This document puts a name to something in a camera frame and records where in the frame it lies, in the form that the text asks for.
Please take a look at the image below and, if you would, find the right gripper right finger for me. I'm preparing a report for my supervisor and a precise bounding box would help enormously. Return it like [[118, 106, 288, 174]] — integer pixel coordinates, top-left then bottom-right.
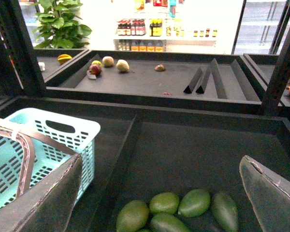
[[239, 156, 290, 232]]

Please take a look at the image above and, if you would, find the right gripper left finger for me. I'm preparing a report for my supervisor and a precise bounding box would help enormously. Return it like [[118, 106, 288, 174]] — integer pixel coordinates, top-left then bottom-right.
[[0, 154, 82, 232]]

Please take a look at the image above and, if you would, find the light blue plastic basket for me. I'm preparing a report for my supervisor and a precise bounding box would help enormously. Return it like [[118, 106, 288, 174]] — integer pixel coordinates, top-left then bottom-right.
[[0, 108, 101, 209]]

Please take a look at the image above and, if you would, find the brown basket handle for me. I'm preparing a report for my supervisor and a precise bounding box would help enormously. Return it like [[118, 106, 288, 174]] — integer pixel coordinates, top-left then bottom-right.
[[0, 118, 75, 198]]

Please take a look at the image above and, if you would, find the green avocado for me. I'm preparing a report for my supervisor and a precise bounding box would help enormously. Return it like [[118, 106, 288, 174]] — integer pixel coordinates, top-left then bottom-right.
[[178, 188, 211, 218], [149, 213, 190, 232], [116, 200, 149, 232], [211, 191, 239, 232], [149, 192, 180, 215]]

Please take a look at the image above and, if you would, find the black front tray divider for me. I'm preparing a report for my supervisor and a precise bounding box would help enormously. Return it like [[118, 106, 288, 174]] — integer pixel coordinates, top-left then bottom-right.
[[88, 114, 142, 232]]

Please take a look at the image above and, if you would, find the black divider bar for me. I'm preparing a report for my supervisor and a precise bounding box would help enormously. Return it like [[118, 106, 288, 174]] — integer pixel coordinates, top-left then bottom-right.
[[231, 60, 260, 102], [210, 58, 227, 99]]

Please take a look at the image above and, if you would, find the black front display tray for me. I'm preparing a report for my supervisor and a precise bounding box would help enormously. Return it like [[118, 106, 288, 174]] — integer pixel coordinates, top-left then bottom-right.
[[0, 97, 290, 232]]

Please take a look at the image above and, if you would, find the black display tray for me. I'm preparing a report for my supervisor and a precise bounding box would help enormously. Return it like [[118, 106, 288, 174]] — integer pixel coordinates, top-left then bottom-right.
[[46, 50, 266, 114], [0, 97, 290, 232]]

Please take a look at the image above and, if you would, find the black triangular divider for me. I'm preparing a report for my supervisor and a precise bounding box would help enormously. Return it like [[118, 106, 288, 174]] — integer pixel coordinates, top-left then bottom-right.
[[183, 68, 203, 94], [196, 66, 211, 94]]

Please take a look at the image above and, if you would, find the black rear display tray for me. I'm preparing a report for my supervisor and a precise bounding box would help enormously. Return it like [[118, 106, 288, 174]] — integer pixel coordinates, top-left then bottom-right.
[[46, 50, 266, 114]]

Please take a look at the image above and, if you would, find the red apple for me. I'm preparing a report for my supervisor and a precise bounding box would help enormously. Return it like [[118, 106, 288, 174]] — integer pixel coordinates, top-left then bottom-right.
[[89, 64, 102, 75]]

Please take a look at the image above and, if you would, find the yellow star fruit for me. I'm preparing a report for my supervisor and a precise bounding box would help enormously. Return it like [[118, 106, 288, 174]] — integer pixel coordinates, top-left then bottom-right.
[[57, 54, 72, 65]]

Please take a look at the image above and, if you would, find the yellow green fruit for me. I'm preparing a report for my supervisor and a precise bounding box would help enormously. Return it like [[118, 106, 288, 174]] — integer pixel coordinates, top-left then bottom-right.
[[91, 60, 102, 68]]

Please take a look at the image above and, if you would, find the pale green red fruit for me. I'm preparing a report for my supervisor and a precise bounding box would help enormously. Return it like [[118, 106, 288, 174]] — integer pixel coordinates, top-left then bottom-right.
[[102, 56, 114, 67]]

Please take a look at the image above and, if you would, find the pale yellow fruit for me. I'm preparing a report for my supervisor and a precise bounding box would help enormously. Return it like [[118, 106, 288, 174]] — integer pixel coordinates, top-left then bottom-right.
[[116, 59, 130, 73]]

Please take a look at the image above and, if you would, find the brown fruit piece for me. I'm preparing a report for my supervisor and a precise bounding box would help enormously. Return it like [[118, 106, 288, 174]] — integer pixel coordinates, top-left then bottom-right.
[[155, 64, 166, 72]]

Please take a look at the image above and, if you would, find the green potted plant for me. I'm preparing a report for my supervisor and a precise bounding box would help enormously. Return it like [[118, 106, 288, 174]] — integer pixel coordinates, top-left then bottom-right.
[[35, 0, 92, 49]]

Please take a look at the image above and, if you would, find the white grocery shelf with bottles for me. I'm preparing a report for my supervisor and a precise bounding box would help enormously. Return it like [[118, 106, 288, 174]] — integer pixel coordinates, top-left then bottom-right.
[[112, 0, 218, 53]]

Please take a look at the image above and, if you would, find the black shelf post left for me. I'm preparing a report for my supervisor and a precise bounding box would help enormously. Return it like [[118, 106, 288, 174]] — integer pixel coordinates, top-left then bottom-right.
[[0, 0, 46, 97]]

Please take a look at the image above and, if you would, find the black shelf post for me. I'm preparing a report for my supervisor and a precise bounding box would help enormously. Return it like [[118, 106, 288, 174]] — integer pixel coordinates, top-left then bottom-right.
[[260, 29, 290, 116], [0, 0, 46, 97]]

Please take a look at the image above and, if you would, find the black shelf post right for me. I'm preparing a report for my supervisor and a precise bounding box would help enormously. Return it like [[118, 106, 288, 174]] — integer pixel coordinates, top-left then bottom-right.
[[260, 29, 290, 116]]

